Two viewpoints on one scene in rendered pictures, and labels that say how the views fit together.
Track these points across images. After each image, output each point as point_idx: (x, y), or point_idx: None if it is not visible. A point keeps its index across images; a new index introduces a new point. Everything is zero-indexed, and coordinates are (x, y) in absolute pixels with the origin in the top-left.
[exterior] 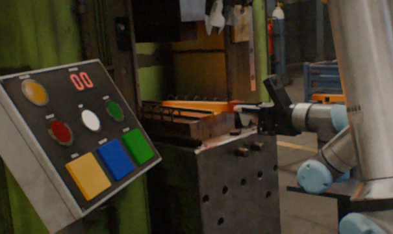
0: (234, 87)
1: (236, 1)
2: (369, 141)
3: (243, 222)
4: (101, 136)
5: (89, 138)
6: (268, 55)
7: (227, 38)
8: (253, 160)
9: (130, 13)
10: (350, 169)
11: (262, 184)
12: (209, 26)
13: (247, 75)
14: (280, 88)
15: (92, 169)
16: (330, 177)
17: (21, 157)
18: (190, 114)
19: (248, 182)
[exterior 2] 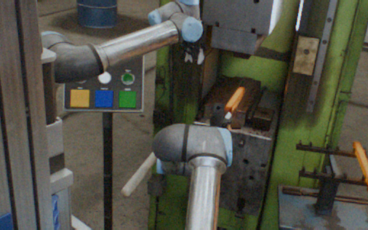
0: (286, 101)
1: (184, 52)
2: None
3: (222, 179)
4: (105, 86)
5: (96, 84)
6: (336, 92)
7: (289, 66)
8: (240, 150)
9: (205, 30)
10: (318, 207)
11: (246, 168)
12: (189, 58)
13: (304, 98)
14: (218, 113)
15: (82, 97)
16: (160, 168)
17: None
18: (222, 101)
19: (233, 160)
